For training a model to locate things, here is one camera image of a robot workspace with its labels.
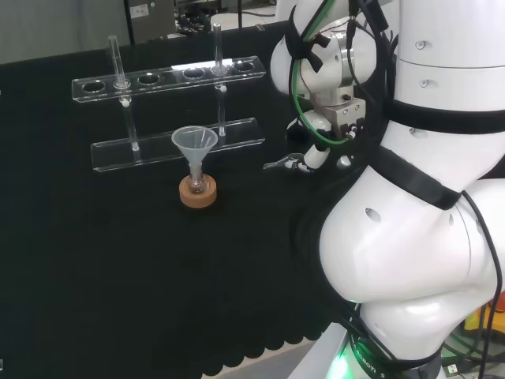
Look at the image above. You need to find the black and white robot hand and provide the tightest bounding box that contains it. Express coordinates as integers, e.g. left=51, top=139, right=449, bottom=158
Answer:
left=286, top=98, right=368, bottom=174

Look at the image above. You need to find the translucent plastic funnel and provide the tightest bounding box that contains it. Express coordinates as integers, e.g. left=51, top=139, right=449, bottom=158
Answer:
left=170, top=126, right=219, bottom=167

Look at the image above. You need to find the clear acrylic funnel stand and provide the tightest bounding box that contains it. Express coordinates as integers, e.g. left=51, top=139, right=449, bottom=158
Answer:
left=70, top=23, right=266, bottom=174

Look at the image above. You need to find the small round-bottom glass flask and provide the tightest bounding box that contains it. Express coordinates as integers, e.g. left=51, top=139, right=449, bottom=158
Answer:
left=185, top=163, right=208, bottom=195

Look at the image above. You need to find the dark metal cabinet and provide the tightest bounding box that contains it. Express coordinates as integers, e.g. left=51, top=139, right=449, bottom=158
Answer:
left=124, top=0, right=178, bottom=45

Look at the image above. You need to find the yellow stop button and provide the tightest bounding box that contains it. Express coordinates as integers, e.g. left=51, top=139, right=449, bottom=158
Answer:
left=463, top=291, right=505, bottom=336

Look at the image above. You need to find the black bench cloth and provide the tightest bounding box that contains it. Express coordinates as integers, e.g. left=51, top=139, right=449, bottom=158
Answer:
left=0, top=21, right=356, bottom=379

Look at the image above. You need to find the green cable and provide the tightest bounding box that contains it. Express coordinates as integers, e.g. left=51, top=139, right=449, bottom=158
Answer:
left=288, top=0, right=356, bottom=146

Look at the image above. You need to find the black cable with plug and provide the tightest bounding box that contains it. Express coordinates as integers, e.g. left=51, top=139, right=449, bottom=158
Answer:
left=345, top=0, right=372, bottom=107

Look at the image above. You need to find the cork ring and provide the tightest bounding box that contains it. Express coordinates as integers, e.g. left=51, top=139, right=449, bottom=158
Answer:
left=178, top=175, right=219, bottom=208

